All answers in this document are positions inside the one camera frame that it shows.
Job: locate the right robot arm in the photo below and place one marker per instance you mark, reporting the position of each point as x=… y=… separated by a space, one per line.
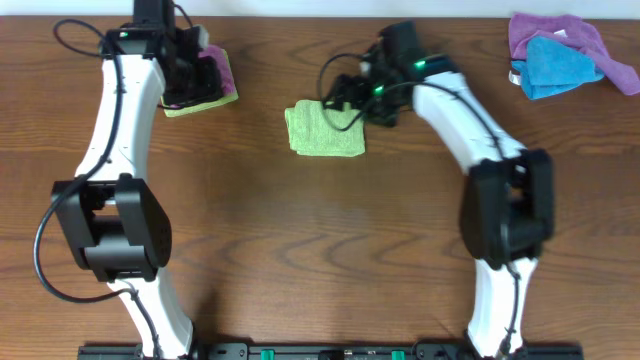
x=507 y=210

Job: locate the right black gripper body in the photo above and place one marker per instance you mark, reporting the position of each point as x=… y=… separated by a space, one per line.
x=344 y=91

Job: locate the crumpled blue cloth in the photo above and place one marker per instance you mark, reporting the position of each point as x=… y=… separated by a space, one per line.
x=551 y=68

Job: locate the folded green cloth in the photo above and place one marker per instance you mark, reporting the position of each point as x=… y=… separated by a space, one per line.
x=229 y=90

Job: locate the crumpled purple cloth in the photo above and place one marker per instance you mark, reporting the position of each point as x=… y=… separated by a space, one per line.
x=571 y=31

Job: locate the light green microfiber cloth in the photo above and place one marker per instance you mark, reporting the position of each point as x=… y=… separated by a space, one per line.
x=310 y=134

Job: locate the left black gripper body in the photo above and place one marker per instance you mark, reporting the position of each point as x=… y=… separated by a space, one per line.
x=198 y=83

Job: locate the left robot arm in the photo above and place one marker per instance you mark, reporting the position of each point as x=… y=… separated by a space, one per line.
x=113 y=224

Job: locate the folded purple cloth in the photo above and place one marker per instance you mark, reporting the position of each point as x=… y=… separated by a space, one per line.
x=211 y=85

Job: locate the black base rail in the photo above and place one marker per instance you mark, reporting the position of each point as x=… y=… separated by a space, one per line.
x=421 y=351

